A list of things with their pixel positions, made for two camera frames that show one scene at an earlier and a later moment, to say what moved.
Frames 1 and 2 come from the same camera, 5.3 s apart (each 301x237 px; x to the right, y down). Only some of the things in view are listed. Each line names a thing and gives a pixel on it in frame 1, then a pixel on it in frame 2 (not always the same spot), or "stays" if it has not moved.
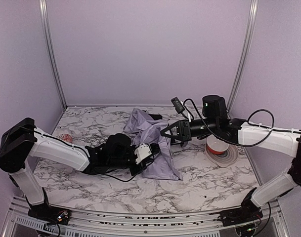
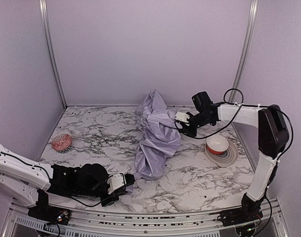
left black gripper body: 154,148 -> 128,179
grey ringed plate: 224,159 stays
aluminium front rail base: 22,221 stays
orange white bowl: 216,146 stays
